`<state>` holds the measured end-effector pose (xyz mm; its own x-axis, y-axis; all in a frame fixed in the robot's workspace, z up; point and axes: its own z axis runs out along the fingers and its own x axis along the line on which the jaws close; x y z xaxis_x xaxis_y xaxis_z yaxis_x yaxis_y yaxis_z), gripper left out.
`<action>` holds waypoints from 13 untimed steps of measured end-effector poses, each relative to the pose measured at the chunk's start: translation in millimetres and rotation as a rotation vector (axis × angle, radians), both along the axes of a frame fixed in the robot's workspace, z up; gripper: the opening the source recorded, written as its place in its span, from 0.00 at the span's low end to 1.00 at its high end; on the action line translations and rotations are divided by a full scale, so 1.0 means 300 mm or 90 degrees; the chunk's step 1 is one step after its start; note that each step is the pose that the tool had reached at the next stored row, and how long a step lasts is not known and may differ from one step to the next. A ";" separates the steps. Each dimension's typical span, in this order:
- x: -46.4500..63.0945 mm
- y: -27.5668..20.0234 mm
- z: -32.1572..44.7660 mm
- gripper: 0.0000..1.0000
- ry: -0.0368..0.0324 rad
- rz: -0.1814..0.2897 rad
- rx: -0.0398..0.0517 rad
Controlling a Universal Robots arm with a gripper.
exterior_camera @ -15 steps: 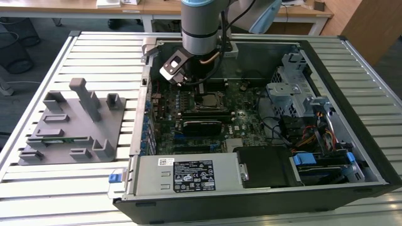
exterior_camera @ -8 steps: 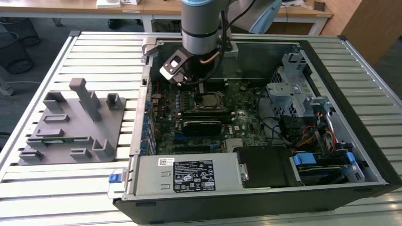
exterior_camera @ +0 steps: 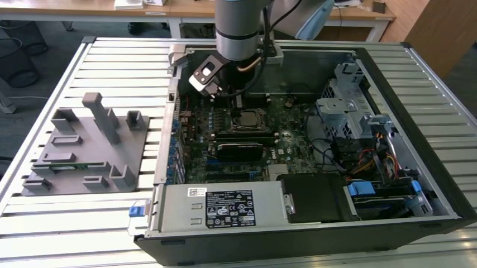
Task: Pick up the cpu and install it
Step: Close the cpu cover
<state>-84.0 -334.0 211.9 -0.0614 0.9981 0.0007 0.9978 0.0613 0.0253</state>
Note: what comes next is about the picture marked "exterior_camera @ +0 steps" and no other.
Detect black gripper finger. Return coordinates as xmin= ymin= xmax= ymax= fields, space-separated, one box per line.
xmin=231 ymin=94 xmax=247 ymax=118

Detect silver CPU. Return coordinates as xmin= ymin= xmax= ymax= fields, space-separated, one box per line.
xmin=240 ymin=110 xmax=262 ymax=125

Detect metal socket cover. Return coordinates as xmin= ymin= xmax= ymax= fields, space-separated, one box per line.
xmin=231 ymin=108 xmax=268 ymax=132

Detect CPU socket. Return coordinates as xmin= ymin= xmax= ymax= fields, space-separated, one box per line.
xmin=229 ymin=108 xmax=268 ymax=132

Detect black graphics card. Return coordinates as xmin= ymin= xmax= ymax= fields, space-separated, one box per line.
xmin=215 ymin=142 xmax=264 ymax=163

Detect green motherboard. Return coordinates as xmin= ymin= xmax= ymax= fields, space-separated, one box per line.
xmin=177 ymin=94 xmax=319 ymax=185

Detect black expansion slot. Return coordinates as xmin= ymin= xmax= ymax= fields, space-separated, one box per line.
xmin=205 ymin=173 xmax=251 ymax=181

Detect silver chipset heatsink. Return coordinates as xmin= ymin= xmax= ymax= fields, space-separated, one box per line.
xmin=267 ymin=164 xmax=291 ymax=180

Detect silver drive cage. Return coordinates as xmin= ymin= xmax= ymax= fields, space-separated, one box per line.
xmin=314 ymin=61 xmax=378 ymax=140

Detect black plastic shroud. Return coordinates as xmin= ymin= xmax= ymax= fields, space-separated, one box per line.
xmin=278 ymin=172 xmax=362 ymax=224

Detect silver power supply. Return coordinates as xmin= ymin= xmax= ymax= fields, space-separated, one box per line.
xmin=147 ymin=180 xmax=298 ymax=233

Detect grey parts rack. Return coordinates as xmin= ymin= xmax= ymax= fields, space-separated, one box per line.
xmin=20 ymin=92 xmax=152 ymax=198

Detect blue disk carrier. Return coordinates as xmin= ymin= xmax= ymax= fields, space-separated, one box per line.
xmin=344 ymin=180 xmax=376 ymax=199
xmin=408 ymin=179 xmax=423 ymax=197

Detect wooden desk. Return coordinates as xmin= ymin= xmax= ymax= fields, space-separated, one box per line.
xmin=0 ymin=0 xmax=396 ymax=42

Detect green RAM stick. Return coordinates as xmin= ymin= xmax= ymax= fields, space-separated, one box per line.
xmin=46 ymin=162 xmax=93 ymax=171

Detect black open PC case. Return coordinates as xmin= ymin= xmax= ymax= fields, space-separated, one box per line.
xmin=128 ymin=41 xmax=477 ymax=267

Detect wooden cabinet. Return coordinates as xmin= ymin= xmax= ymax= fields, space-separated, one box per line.
xmin=379 ymin=0 xmax=477 ymax=79

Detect black mesh bin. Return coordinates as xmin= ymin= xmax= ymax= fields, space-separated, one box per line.
xmin=0 ymin=37 xmax=40 ymax=89
xmin=0 ymin=21 xmax=49 ymax=56

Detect grey stand foot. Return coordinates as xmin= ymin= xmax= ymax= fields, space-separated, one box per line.
xmin=0 ymin=89 xmax=17 ymax=114

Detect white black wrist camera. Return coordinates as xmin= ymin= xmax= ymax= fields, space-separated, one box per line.
xmin=188 ymin=54 xmax=224 ymax=97

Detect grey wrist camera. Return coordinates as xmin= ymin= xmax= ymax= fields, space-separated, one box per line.
xmin=264 ymin=44 xmax=284 ymax=65

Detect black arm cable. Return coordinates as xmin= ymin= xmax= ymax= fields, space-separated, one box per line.
xmin=221 ymin=0 xmax=304 ymax=97

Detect yellow red power wires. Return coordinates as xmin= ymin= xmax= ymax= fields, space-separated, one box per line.
xmin=346 ymin=149 xmax=399 ymax=179

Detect white floor cable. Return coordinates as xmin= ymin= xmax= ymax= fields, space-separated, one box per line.
xmin=5 ymin=95 xmax=50 ymax=101

